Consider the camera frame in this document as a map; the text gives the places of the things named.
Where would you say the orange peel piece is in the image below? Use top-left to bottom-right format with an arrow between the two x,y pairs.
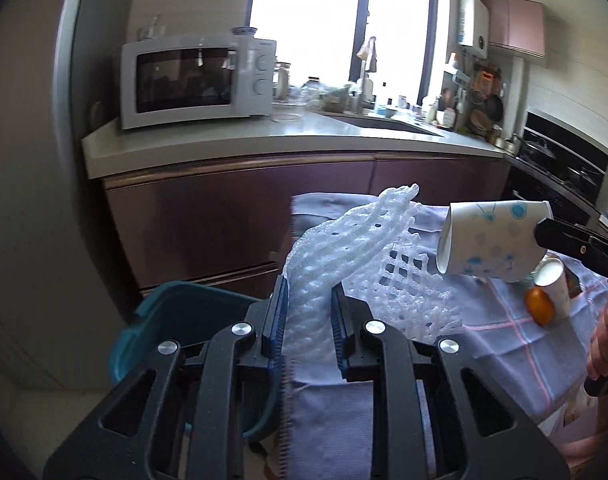
524,286 -> 556,326

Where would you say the dotted paper cup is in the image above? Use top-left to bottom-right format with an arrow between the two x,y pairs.
436,200 -> 552,283

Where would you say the white foam fruit net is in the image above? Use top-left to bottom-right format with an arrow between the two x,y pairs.
282,185 -> 462,386

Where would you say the teal plastic trash bin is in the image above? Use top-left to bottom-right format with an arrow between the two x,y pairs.
108,276 -> 288,442

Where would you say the black built-in oven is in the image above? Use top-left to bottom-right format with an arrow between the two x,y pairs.
502,108 -> 608,228

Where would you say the grey checked tablecloth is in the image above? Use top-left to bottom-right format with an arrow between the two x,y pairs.
277,192 -> 608,480

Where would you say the black frying pan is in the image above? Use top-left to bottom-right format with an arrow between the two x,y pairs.
485,94 -> 504,124

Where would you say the white water heater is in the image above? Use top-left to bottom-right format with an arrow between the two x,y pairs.
458,0 -> 490,60

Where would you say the white microwave oven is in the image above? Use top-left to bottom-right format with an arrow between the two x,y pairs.
120,32 -> 277,130

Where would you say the pink wall cabinet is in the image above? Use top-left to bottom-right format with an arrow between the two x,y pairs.
481,0 -> 546,58

